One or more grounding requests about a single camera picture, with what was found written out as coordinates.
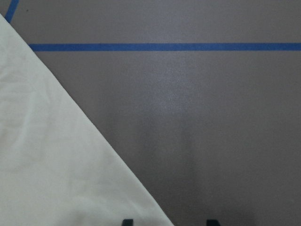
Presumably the beige long-sleeve printed shirt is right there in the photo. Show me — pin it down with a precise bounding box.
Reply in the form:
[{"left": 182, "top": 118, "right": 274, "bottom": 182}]
[{"left": 0, "top": 17, "right": 171, "bottom": 226}]

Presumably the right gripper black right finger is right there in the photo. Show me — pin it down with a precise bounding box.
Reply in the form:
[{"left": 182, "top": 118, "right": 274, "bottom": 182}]
[{"left": 206, "top": 219, "right": 221, "bottom": 226}]

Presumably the brown paper table cover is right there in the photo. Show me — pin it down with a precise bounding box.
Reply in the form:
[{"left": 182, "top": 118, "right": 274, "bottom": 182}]
[{"left": 0, "top": 0, "right": 301, "bottom": 226}]

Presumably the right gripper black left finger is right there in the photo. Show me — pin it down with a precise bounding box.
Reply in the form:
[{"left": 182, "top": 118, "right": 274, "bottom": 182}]
[{"left": 121, "top": 219, "right": 134, "bottom": 226}]

